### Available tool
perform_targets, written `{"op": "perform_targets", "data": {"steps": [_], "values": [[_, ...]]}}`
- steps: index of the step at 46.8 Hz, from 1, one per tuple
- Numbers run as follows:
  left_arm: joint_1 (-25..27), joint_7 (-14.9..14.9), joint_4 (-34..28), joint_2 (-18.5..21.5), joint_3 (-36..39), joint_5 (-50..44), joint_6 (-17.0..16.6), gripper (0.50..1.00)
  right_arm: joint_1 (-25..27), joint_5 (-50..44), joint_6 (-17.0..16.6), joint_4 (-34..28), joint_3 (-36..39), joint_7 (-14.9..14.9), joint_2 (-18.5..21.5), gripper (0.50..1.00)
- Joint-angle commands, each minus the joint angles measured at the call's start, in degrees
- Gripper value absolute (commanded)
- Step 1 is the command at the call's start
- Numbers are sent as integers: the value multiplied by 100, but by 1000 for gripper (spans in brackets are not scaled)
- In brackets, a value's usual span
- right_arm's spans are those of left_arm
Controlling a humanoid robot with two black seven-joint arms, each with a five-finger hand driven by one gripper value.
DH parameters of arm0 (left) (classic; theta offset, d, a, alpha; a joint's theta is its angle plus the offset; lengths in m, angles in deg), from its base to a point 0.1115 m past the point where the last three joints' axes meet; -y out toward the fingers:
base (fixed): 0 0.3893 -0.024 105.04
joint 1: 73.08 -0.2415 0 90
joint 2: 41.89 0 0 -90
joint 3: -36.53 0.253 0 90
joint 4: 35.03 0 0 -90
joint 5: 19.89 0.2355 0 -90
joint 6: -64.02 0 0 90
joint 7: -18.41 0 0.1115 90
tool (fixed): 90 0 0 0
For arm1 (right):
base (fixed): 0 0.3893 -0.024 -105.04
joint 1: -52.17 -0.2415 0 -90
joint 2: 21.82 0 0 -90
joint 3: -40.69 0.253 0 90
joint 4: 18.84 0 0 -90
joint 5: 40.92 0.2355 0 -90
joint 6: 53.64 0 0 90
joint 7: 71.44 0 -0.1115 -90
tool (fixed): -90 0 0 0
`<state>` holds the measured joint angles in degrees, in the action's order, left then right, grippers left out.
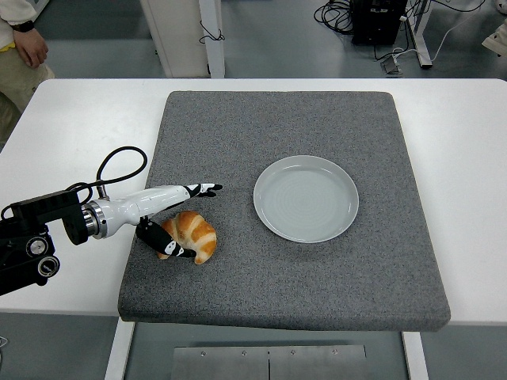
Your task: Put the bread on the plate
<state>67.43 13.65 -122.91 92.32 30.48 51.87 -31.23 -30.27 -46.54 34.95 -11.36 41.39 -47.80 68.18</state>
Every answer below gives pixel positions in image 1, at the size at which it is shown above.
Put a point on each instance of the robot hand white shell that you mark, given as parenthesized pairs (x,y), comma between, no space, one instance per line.
(150,200)

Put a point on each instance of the golden croissant bread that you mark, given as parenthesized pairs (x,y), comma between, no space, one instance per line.
(200,233)

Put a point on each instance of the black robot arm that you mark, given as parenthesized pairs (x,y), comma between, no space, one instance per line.
(39,210)

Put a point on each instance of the grey round plate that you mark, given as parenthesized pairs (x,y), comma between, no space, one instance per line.
(305,198)

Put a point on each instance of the grey felt mat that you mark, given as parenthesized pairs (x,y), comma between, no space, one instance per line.
(277,118)

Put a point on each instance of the white table leg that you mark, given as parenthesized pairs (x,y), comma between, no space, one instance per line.
(119,352)
(416,356)

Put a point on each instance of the beige cabinet panel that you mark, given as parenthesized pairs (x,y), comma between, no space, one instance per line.
(174,23)

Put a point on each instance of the person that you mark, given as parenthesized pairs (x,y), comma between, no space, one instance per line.
(16,83)

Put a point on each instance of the person's hand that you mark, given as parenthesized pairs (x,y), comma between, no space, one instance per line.
(31,47)

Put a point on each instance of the black wristwatch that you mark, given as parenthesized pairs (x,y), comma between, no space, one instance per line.
(23,27)

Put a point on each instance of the grey foot pedal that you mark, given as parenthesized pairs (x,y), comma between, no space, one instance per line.
(392,65)

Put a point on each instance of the black computer case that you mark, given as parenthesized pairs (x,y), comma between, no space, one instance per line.
(376,23)

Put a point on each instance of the white desk leg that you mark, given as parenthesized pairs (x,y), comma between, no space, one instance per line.
(421,39)

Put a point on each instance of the white square post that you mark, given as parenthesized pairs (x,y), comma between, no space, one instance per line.
(216,59)

